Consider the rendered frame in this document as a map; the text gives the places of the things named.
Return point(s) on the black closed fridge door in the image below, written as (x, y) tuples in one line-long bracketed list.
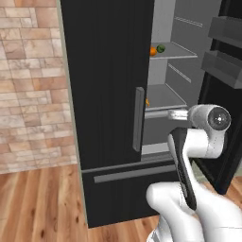
[(104, 78)]

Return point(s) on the large grey door bin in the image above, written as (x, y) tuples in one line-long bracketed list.
[(222, 67)]

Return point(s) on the black open fridge door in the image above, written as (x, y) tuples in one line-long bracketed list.
[(220, 96)]

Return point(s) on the orange tangerine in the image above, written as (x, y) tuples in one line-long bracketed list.
[(152, 51)]

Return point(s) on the grey fridge shelf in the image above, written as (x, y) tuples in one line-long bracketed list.
[(176, 52), (165, 97)]

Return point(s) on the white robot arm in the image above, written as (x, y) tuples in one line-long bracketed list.
[(201, 143)]

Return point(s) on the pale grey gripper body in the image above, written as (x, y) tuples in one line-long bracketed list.
[(177, 115)]

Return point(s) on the small grey door bin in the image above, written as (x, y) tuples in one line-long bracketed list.
[(227, 30)]

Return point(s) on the black fridge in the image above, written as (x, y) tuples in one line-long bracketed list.
[(186, 12)]

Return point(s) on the green avocado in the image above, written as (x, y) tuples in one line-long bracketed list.
[(161, 48)]

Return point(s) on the orange shrimp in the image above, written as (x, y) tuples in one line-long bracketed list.
[(147, 102)]

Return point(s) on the black freezer drawer front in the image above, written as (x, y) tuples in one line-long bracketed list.
[(119, 201)]

